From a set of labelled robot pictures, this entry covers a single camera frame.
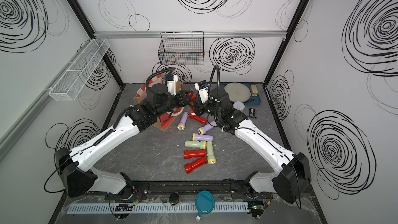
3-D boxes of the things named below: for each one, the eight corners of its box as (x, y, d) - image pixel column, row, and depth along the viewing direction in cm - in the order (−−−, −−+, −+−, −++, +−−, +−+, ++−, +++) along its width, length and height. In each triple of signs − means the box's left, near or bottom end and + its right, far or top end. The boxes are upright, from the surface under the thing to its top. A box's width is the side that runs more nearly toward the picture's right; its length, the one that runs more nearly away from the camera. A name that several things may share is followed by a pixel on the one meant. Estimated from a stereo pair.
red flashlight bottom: (186, 174, 80) (186, 172, 78) (183, 167, 82) (183, 166, 80) (207, 163, 84) (207, 161, 81) (204, 156, 86) (204, 155, 84)
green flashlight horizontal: (184, 147, 90) (184, 144, 87) (185, 141, 92) (185, 139, 89) (205, 149, 89) (205, 146, 86) (206, 143, 91) (206, 141, 88)
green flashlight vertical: (207, 164, 84) (208, 162, 81) (205, 143, 91) (206, 141, 89) (215, 164, 84) (216, 162, 81) (213, 143, 92) (213, 140, 89)
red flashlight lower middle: (184, 159, 85) (184, 158, 82) (184, 153, 87) (184, 151, 85) (205, 157, 85) (205, 156, 83) (205, 151, 88) (205, 149, 86)
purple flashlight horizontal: (192, 141, 92) (192, 139, 89) (192, 135, 94) (192, 132, 92) (213, 141, 92) (213, 139, 89) (212, 135, 94) (213, 133, 92)
